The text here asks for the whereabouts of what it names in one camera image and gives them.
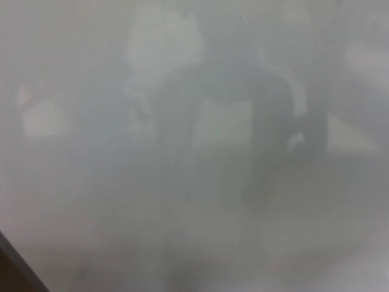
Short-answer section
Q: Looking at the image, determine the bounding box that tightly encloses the white glossy whiteboard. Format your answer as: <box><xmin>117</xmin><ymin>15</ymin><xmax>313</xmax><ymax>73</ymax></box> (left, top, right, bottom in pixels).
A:
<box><xmin>0</xmin><ymin>0</ymin><xmax>389</xmax><ymax>292</ymax></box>

